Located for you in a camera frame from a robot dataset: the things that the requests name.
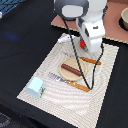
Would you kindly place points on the brown toy sausage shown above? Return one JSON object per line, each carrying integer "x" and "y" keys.
{"x": 71, "y": 69}

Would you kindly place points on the small toy milk carton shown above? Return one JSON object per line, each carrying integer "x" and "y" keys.
{"x": 35, "y": 87}

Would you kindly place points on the white toy fish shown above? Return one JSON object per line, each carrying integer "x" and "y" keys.
{"x": 66, "y": 38}

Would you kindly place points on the red toy tomato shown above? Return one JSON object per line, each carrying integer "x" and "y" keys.
{"x": 83, "y": 45}

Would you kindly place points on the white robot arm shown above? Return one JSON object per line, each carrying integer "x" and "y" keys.
{"x": 89, "y": 19}

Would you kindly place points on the round wooden plate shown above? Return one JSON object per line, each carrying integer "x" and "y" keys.
{"x": 77, "y": 64}

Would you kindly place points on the beige woven placemat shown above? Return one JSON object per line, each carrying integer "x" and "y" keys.
{"x": 68, "y": 103}

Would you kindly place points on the beige bowl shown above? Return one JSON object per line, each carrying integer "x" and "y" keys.
{"x": 124, "y": 16}

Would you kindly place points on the blue basket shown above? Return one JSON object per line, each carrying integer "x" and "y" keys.
{"x": 8, "y": 5}

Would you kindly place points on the wooden handled fork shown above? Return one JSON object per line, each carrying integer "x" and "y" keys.
{"x": 76, "y": 85}

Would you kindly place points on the wooden handled knife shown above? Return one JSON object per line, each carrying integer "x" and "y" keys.
{"x": 84, "y": 59}

